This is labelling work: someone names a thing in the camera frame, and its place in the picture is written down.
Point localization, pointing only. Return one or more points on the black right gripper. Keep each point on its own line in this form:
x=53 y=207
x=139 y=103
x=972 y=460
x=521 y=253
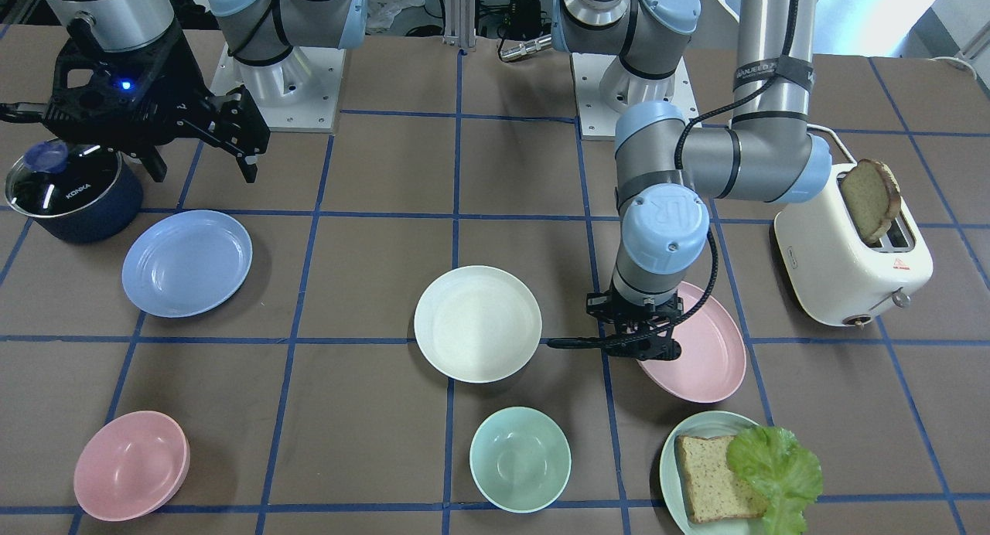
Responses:
x=183 y=77

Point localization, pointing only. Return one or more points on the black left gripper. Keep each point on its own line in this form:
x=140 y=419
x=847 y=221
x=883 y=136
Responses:
x=662 y=316

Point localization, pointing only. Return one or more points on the pink plate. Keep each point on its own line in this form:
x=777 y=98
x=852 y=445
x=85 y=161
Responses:
x=713 y=360

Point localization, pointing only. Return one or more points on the blue plate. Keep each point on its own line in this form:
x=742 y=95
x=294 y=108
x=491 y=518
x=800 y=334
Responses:
x=187 y=264

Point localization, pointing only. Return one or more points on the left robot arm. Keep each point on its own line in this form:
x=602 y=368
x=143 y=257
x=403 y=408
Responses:
x=756 y=148

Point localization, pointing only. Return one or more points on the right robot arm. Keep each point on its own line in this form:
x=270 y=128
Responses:
x=257 y=32

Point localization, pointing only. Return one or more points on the green plate with food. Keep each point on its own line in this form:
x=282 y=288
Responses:
x=706 y=424

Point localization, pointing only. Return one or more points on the dark blue saucepan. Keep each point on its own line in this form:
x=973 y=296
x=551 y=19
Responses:
x=102 y=219

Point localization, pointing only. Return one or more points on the glass pan lid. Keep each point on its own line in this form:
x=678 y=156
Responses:
x=54 y=178

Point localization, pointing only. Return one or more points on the bread slice on plate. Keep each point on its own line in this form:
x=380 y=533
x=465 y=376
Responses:
x=713 y=491

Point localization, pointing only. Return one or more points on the green lettuce leaf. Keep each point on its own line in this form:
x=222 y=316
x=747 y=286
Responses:
x=786 y=474

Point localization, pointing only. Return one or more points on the cream white plate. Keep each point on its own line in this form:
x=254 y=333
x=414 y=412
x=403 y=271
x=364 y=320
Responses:
x=478 y=324

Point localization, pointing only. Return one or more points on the mint green bowl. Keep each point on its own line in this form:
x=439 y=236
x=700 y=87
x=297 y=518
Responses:
x=520 y=459

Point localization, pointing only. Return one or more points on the cream white toaster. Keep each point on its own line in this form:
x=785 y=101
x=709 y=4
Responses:
x=836 y=278

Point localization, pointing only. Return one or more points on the bread slice in toaster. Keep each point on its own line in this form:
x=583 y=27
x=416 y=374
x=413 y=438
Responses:
x=872 y=197

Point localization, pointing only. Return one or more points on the pink bowl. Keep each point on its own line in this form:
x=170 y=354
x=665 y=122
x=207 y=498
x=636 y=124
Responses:
x=131 y=467

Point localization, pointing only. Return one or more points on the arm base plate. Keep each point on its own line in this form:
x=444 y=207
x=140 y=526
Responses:
x=604 y=89
x=299 y=94

